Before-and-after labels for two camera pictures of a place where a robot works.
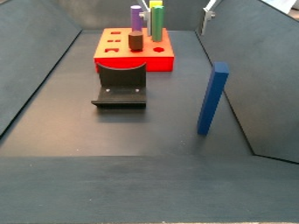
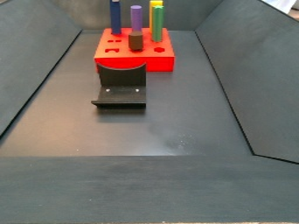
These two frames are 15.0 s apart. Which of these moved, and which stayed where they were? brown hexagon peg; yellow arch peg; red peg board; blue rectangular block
Moved: blue rectangular block
Stayed: brown hexagon peg; yellow arch peg; red peg board
